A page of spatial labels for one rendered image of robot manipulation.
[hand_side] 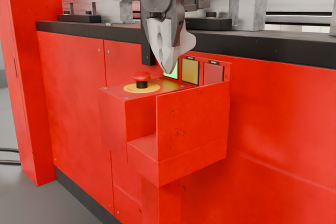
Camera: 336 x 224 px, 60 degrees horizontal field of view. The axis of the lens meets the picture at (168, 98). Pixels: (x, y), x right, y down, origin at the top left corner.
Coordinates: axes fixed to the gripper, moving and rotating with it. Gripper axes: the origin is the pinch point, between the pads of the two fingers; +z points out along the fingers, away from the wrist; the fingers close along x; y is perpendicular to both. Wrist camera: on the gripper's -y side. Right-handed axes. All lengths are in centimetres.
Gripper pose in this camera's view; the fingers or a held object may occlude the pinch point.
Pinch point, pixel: (164, 67)
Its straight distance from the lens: 47.2
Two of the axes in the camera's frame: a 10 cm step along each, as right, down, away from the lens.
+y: 7.8, -2.6, 5.6
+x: -6.2, -2.3, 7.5
